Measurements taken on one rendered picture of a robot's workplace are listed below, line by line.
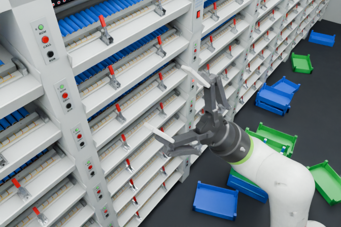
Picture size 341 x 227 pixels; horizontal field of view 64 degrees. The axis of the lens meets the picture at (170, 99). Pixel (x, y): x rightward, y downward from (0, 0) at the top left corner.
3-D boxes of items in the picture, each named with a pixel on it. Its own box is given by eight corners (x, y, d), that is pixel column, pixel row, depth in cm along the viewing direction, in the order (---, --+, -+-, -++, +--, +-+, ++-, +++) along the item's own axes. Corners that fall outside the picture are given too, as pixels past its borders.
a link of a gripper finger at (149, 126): (167, 135, 58) (165, 137, 58) (144, 121, 53) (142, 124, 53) (175, 140, 56) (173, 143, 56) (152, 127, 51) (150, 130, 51)
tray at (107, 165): (184, 105, 156) (189, 96, 148) (103, 178, 121) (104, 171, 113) (159, 82, 160) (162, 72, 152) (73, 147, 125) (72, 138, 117)
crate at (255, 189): (274, 176, 206) (277, 171, 201) (267, 198, 193) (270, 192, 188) (237, 160, 217) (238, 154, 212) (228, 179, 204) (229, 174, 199)
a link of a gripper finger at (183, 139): (202, 124, 64) (202, 129, 64) (161, 138, 58) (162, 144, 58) (213, 130, 61) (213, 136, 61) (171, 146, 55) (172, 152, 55)
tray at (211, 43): (246, 29, 183) (257, 12, 172) (195, 71, 148) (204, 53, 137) (223, 11, 187) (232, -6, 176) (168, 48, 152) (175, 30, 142)
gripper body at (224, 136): (203, 145, 69) (181, 131, 63) (220, 117, 69) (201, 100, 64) (224, 159, 63) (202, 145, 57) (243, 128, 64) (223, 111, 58)
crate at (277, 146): (286, 151, 184) (290, 143, 179) (279, 173, 171) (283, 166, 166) (244, 134, 195) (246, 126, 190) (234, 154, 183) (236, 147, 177)
